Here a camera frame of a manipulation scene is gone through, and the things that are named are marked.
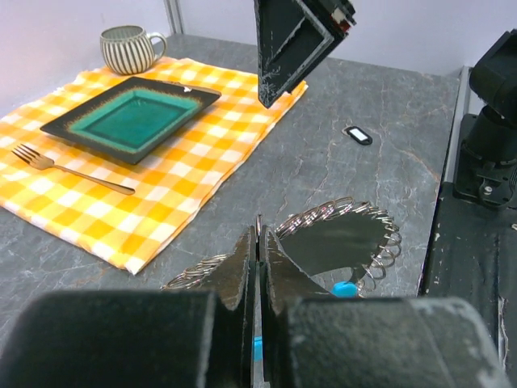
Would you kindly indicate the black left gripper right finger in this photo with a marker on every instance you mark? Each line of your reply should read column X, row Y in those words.
column 312, row 338

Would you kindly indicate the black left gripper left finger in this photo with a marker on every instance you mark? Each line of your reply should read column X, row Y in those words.
column 197, row 337

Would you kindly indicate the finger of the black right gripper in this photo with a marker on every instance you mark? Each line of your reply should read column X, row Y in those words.
column 294, row 37

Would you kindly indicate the black key tag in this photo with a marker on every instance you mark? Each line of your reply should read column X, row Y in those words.
column 358, row 135

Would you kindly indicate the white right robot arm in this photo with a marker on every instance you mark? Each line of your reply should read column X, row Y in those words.
column 485, row 156

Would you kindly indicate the striped ceramic mug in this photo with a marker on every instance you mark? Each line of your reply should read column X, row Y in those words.
column 129, row 50

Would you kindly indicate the orange checkered cloth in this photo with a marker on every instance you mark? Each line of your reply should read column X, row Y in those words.
column 171, row 185

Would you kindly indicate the black teal square plate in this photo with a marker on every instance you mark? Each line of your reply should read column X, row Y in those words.
column 131, row 119

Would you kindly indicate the gold fork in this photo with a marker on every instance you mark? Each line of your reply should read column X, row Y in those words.
column 41, row 162

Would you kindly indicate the aluminium frame rail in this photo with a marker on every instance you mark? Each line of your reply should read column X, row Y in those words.
column 174, row 16

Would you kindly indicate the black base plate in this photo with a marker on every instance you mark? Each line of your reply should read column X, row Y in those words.
column 472, row 255

